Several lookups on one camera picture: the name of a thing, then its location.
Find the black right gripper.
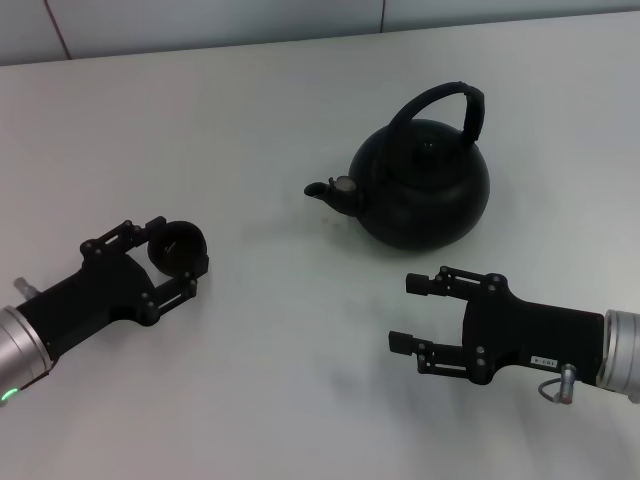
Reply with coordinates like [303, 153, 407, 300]
[388, 266, 606, 387]

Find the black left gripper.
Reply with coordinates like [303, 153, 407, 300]
[14, 216, 212, 361]

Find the right wrist cable with plug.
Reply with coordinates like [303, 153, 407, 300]
[537, 364, 579, 405]

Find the black cast iron teapot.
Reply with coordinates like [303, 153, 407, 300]
[303, 81, 492, 254]

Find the small dark teacup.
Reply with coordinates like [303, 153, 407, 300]
[148, 219, 209, 276]

